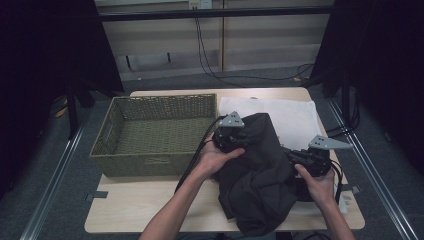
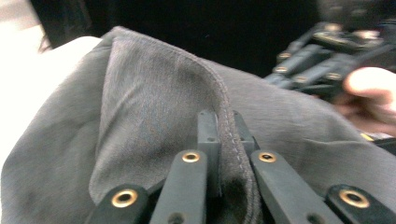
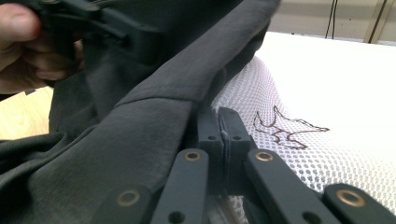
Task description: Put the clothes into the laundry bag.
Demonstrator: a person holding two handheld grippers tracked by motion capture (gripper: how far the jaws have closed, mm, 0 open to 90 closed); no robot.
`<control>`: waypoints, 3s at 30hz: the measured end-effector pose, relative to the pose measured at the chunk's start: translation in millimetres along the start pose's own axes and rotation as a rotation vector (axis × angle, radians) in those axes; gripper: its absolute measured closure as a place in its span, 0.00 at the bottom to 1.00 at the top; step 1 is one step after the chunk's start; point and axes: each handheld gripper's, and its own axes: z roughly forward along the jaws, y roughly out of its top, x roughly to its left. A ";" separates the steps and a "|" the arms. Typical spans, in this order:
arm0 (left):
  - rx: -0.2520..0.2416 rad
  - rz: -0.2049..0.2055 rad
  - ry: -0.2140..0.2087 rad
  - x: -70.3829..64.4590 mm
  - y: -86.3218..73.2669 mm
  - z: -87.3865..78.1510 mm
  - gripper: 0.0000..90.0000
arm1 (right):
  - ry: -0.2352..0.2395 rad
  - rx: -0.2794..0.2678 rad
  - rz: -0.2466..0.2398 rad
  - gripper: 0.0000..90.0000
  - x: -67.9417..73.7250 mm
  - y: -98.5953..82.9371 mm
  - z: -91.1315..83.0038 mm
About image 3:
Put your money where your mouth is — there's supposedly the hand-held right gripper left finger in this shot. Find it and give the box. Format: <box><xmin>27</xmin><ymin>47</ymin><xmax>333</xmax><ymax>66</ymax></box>
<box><xmin>197</xmin><ymin>108</ymin><xmax>226</xmax><ymax>194</ymax></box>

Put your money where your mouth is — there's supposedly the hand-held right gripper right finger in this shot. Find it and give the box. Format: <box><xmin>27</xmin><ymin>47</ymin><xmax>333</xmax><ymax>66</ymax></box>
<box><xmin>218</xmin><ymin>106</ymin><xmax>259</xmax><ymax>191</ymax></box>

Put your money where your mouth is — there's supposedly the dark grey garment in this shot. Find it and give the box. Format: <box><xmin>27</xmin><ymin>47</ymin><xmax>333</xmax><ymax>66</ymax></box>
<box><xmin>0</xmin><ymin>0</ymin><xmax>282</xmax><ymax>224</ymax></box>

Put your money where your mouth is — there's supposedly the white mesh laundry bag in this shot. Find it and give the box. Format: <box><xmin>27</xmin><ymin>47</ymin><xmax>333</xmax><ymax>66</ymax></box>
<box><xmin>206</xmin><ymin>31</ymin><xmax>396</xmax><ymax>224</ymax></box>

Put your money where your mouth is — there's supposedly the black cable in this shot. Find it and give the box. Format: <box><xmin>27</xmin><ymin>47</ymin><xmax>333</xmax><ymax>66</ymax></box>
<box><xmin>324</xmin><ymin>0</ymin><xmax>340</xmax><ymax>40</ymax></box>

